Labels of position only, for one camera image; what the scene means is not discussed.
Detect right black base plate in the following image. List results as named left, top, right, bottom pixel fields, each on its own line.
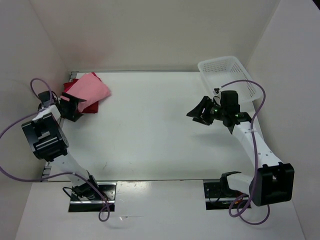
left=203, top=179, right=243, bottom=210

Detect white plastic basket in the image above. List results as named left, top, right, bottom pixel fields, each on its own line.
left=197, top=56, right=263, bottom=104

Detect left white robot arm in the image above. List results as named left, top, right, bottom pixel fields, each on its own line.
left=21, top=90, right=100, bottom=200

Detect red t-shirt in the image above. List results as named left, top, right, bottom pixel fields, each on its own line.
left=62, top=71, right=104, bottom=115

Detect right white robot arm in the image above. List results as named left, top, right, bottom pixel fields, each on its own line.
left=186, top=90, right=295, bottom=207

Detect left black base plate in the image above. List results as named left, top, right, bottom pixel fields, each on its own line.
left=68, top=181, right=118, bottom=213

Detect light pink t-shirt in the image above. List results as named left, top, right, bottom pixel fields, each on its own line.
left=65, top=72, right=112, bottom=113

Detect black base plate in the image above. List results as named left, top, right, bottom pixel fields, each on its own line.
left=68, top=181, right=118, bottom=213
left=203, top=179, right=243, bottom=210

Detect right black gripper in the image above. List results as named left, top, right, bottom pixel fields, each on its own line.
left=186, top=95, right=227, bottom=126

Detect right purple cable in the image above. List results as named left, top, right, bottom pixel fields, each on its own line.
left=213, top=79, right=271, bottom=224

